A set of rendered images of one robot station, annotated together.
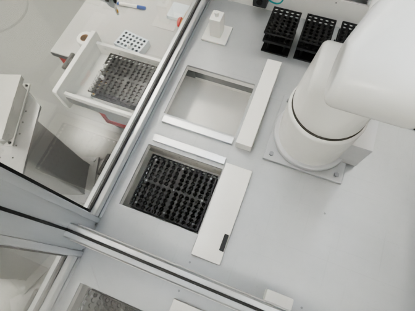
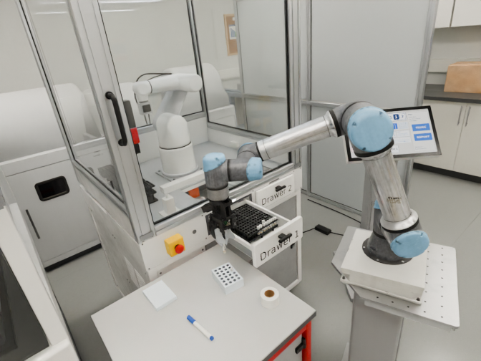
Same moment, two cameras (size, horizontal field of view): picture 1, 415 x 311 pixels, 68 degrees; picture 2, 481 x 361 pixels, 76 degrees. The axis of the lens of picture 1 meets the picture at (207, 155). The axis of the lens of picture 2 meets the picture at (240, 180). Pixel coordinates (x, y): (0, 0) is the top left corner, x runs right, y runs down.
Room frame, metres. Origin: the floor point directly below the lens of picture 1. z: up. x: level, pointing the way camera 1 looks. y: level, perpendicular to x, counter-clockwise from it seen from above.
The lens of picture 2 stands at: (1.80, 0.77, 1.67)
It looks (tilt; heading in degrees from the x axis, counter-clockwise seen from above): 25 degrees down; 206
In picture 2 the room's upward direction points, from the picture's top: 6 degrees counter-clockwise
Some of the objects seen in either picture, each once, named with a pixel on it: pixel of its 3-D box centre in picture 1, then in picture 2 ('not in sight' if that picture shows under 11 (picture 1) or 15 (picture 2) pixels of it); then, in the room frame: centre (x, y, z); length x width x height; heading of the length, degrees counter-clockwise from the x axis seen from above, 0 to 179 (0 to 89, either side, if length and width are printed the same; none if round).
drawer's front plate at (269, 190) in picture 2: not in sight; (275, 191); (0.36, 0.29, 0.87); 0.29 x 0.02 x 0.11; 153
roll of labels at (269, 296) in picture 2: not in sight; (269, 297); (1.01, 0.46, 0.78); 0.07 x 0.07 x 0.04
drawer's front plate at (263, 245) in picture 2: not in sight; (278, 240); (0.78, 0.44, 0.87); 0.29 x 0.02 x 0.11; 153
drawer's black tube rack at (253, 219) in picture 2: not in sight; (248, 223); (0.69, 0.26, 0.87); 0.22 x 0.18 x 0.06; 63
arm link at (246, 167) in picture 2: not in sight; (245, 167); (0.94, 0.39, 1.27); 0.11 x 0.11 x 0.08; 18
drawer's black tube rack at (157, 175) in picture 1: (175, 192); not in sight; (0.26, 0.11, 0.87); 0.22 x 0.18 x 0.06; 63
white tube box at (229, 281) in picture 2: not in sight; (227, 277); (0.96, 0.27, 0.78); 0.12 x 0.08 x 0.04; 53
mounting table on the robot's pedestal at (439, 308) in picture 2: not in sight; (389, 276); (0.67, 0.88, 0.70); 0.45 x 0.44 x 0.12; 83
